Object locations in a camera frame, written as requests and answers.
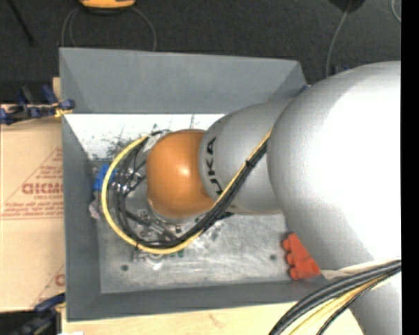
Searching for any red knobbed toy block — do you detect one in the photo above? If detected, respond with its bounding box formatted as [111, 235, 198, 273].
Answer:
[281, 232, 323, 281]

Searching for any blue small object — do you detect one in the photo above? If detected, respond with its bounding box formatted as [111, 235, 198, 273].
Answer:
[91, 163, 111, 192]

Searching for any pale purple small object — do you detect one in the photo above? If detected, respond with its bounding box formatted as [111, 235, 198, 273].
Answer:
[88, 200, 103, 221]

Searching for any grey metal bin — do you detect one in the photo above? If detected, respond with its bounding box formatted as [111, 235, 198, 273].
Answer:
[58, 47, 331, 322]

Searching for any brown cardboard board red print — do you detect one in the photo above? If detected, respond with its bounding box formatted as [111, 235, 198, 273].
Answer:
[0, 103, 68, 314]

